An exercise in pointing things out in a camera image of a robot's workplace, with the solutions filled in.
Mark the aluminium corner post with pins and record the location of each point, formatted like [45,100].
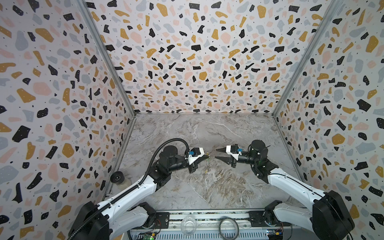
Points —
[82,6]
[331,11]

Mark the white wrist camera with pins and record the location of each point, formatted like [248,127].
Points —
[194,155]
[234,151]

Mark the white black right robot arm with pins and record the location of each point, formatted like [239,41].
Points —
[323,213]

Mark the clear glass bowl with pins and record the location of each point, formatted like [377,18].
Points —
[188,225]

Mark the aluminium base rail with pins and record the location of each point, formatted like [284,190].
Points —
[238,224]

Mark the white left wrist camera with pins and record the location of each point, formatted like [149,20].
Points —
[194,155]

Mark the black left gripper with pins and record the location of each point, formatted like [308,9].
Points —
[193,163]

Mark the black round knob bottle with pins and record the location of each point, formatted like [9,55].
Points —
[118,179]

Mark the aluminium corner post right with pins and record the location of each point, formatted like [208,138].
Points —
[331,11]

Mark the aluminium corner post left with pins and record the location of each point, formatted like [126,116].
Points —
[82,6]

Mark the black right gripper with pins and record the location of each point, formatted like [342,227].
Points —
[234,158]

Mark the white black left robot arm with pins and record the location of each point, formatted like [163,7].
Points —
[126,210]

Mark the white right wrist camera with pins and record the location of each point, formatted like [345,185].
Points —
[234,151]

